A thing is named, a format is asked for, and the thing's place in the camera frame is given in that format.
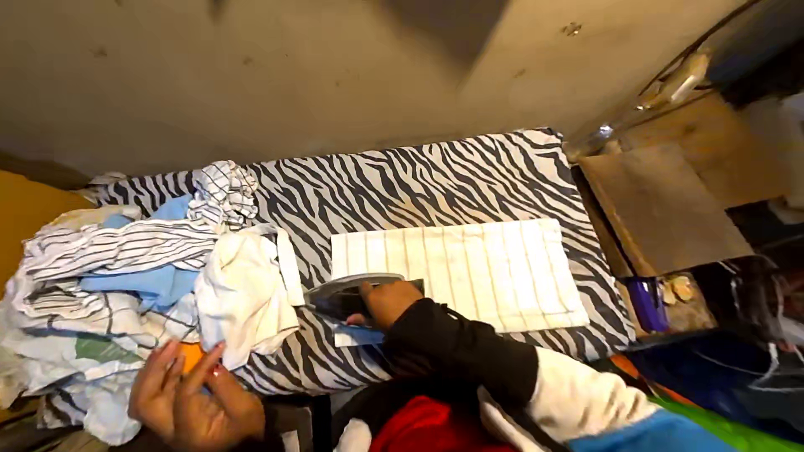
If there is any pile of crumpled garments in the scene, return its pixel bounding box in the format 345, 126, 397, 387
0, 161, 306, 446

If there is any person's right forearm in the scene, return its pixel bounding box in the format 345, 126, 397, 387
382, 298, 667, 452

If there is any bright green cloth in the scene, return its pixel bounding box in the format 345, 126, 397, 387
647, 394, 801, 452

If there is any dark wall cable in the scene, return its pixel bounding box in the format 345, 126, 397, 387
638, 0, 761, 98

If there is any brown cardboard box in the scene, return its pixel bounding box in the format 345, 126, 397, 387
570, 142, 755, 279

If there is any person's left forearm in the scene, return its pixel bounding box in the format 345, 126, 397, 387
110, 408, 286, 452

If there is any dark blue plastic sheet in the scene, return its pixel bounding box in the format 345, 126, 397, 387
634, 329, 804, 437

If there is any cream striped folded fabric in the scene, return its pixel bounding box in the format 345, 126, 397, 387
330, 218, 590, 348

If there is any person's right hand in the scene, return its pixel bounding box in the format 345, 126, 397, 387
346, 280, 425, 331

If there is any zebra print table cloth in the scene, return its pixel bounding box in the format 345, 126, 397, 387
38, 127, 637, 430

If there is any orange cloth piece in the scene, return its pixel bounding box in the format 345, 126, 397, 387
178, 342, 207, 378

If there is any person's left hand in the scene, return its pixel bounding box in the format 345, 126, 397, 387
128, 339, 266, 452

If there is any purple container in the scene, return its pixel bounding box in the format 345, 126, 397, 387
627, 277, 670, 334

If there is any person's body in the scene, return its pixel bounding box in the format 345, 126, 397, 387
332, 377, 566, 452

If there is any yellow furniture panel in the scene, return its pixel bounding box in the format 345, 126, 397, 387
0, 169, 95, 299

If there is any grey black clothes iron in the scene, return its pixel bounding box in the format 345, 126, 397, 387
303, 273, 425, 329

